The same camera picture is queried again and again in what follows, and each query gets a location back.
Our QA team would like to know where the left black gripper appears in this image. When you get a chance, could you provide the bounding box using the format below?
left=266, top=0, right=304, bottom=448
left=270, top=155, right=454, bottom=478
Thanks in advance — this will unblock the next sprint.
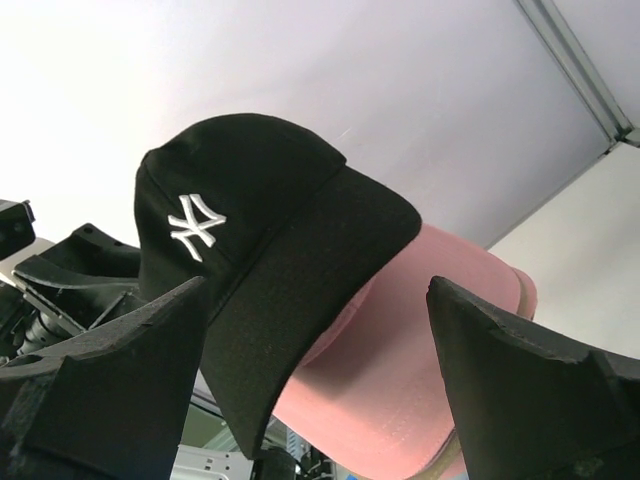
left=1, top=223, right=144, bottom=364

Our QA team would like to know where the beige cap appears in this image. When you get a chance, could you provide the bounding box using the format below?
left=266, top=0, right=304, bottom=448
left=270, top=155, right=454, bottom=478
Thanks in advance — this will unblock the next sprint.
left=421, top=268, right=537, bottom=479

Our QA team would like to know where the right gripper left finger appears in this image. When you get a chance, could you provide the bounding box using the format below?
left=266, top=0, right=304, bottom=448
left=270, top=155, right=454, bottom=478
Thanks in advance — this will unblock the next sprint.
left=1, top=277, right=208, bottom=479

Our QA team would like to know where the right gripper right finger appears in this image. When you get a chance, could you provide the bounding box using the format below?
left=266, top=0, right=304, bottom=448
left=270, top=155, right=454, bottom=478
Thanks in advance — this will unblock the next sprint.
left=426, top=276, right=639, bottom=480

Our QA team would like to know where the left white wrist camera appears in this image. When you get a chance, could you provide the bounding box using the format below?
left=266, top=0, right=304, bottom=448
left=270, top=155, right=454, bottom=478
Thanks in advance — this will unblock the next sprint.
left=0, top=199, right=54, bottom=287

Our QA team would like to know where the dark cap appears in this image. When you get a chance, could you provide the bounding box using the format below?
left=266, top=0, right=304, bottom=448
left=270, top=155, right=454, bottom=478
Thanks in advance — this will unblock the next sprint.
left=134, top=113, right=422, bottom=459

